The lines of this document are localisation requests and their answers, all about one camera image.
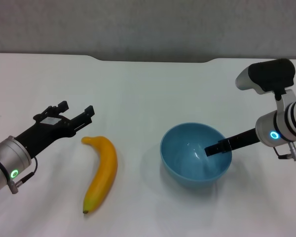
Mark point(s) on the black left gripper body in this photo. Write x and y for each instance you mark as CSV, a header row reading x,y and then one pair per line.
x,y
47,130

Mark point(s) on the yellow banana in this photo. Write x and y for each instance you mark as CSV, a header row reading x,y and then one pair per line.
x,y
103,170

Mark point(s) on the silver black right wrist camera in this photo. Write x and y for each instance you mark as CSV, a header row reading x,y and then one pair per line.
x,y
269,74

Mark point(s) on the blue bowl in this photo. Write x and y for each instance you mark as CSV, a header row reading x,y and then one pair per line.
x,y
187,160

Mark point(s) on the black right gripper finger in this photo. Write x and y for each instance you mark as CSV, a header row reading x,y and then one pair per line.
x,y
217,148

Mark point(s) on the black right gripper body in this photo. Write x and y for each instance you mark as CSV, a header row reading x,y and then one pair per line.
x,y
244,139

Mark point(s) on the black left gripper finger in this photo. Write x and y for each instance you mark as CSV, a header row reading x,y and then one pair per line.
x,y
82,118
60,107

